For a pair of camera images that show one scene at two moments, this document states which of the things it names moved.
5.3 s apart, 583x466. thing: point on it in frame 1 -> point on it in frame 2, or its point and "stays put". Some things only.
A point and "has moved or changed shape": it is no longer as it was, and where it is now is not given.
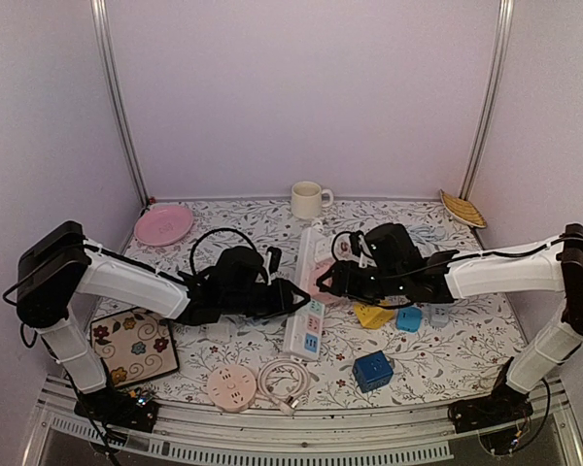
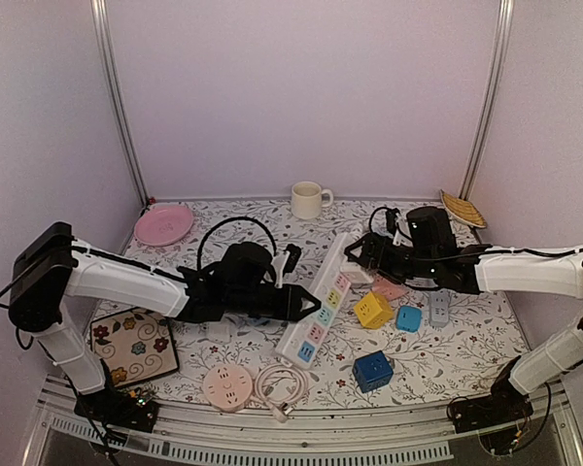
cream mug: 308,199 stays put
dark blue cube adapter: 373,371 stays put
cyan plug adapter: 408,318 stays put
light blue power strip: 437,314 stays put
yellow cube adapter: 373,316 stays put
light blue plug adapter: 257,321 stays put
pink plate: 163,223 stays put
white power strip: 304,327 has moved or changed shape
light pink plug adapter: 318,268 has moved or changed shape
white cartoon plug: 341,248 has moved or changed shape
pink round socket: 231,387 stays put
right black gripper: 344,282 -> 380,263
